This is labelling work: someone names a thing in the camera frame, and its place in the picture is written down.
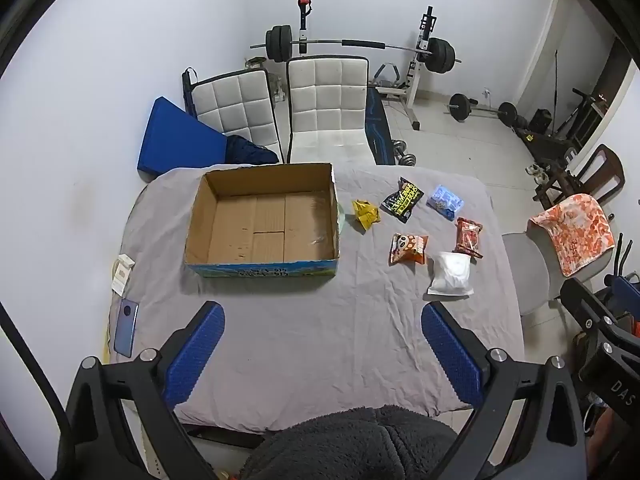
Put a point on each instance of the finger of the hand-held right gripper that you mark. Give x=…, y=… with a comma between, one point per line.
x=626, y=287
x=592, y=317

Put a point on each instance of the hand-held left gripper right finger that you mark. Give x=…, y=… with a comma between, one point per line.
x=447, y=345

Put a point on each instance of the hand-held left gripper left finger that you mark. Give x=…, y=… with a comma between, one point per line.
x=197, y=345

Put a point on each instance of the white soft packet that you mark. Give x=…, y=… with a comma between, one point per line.
x=451, y=274

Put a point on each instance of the orange snack packet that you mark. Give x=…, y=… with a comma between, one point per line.
x=408, y=249

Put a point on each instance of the red snack packet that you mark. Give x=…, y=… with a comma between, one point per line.
x=468, y=237

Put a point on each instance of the cardboard box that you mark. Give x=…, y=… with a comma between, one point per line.
x=260, y=225

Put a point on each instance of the light blue tissue pack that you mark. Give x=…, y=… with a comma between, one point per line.
x=445, y=201

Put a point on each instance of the black snack packet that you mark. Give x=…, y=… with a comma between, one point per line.
x=402, y=201

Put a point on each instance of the yellow snack packet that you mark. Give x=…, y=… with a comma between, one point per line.
x=365, y=212

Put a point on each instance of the person's right forearm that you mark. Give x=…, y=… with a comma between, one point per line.
x=612, y=440

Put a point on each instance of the blue smartphone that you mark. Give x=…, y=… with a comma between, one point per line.
x=125, y=327

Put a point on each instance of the orange patterned towel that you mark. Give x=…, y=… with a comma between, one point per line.
x=575, y=230

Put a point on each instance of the grey round chair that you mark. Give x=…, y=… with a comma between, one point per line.
x=530, y=270

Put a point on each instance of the small white box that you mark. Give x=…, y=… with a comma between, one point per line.
x=121, y=275

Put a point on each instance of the dark wooden chair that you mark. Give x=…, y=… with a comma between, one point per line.
x=600, y=170

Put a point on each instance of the grey tablecloth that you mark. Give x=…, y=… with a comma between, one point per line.
x=320, y=340

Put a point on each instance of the dark grey fleece clothing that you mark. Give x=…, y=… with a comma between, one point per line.
x=350, y=447

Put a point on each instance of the white shoes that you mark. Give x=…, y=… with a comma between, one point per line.
x=537, y=172

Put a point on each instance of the dark exercise machine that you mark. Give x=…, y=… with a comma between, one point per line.
x=565, y=130

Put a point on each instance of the metal dumbbell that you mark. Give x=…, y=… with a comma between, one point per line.
x=405, y=154

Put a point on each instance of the dark blue cloth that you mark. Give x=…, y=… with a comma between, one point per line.
x=250, y=152

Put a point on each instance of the blue foam mat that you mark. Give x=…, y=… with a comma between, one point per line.
x=177, y=142

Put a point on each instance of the small barbell with plates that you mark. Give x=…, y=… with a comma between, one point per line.
x=480, y=109

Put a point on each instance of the blue black weight bench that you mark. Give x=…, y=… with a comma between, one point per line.
x=377, y=125

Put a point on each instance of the white padded chair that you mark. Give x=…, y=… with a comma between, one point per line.
x=240, y=105
x=327, y=110

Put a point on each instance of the barbell with black plates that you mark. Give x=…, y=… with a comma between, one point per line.
x=360, y=44

